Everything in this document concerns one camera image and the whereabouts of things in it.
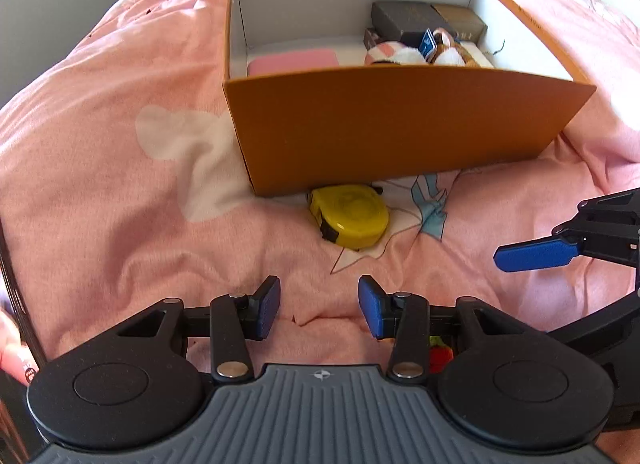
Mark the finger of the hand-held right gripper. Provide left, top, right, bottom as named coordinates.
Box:
left=493, top=188, right=640, bottom=273

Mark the gold brown small box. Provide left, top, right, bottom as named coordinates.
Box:
left=431, top=4, right=488, bottom=41

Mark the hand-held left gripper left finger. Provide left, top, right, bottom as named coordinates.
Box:
left=102, top=275, right=282, bottom=381

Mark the pink snap wallet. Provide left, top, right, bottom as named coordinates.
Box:
left=246, top=48, right=340, bottom=78

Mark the yellow tape measure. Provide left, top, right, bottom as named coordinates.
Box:
left=307, top=184, right=390, bottom=251

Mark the dark grey small box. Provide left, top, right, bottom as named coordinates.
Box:
left=371, top=0, right=437, bottom=44

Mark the small red green object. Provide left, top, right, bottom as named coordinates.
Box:
left=429, top=337, right=455, bottom=376

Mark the brown bear plush toy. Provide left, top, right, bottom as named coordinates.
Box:
left=420, top=28, right=485, bottom=66

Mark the person's left hand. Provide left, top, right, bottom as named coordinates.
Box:
left=0, top=311, right=40, bottom=386

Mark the white small box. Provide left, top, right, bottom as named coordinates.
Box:
left=462, top=42, right=497, bottom=69

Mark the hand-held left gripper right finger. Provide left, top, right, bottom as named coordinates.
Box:
left=357, top=275, right=548, bottom=381

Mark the orange cardboard box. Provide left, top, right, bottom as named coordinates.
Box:
left=222, top=0, right=597, bottom=197

